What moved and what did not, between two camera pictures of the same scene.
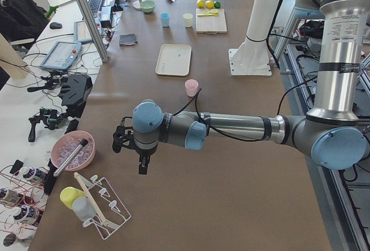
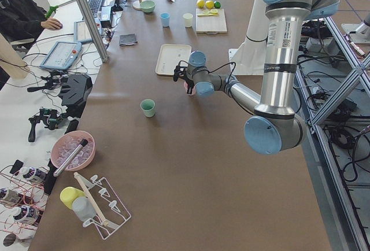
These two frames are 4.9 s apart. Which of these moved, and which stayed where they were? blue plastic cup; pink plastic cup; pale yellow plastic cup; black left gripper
Moved: black left gripper
Stayed: pale yellow plastic cup; blue plastic cup; pink plastic cup
